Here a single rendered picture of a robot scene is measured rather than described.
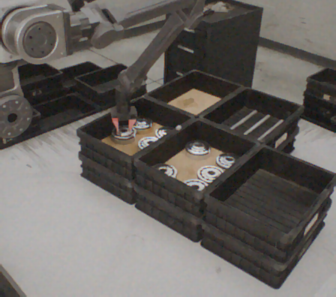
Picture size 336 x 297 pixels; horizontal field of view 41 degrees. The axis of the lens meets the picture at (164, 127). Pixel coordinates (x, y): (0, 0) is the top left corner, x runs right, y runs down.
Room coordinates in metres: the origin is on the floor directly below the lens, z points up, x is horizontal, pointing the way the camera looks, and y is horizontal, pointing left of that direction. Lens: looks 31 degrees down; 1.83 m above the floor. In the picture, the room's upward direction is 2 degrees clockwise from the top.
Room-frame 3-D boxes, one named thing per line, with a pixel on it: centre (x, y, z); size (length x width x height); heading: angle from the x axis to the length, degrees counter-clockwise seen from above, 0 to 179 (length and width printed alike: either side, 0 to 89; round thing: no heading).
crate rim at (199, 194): (1.36, -0.13, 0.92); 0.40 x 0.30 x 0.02; 142
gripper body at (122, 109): (1.58, 0.17, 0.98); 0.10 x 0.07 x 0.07; 102
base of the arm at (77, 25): (1.14, 0.25, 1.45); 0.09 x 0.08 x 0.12; 44
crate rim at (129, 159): (1.54, 0.11, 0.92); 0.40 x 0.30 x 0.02; 142
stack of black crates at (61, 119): (2.43, 0.65, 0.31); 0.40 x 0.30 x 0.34; 134
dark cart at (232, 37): (3.34, -0.35, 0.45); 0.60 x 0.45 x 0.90; 134
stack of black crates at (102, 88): (2.71, 0.36, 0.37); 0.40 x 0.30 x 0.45; 134
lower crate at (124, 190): (1.54, 0.11, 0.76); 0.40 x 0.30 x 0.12; 142
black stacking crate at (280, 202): (1.17, -0.37, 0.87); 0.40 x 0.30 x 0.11; 142
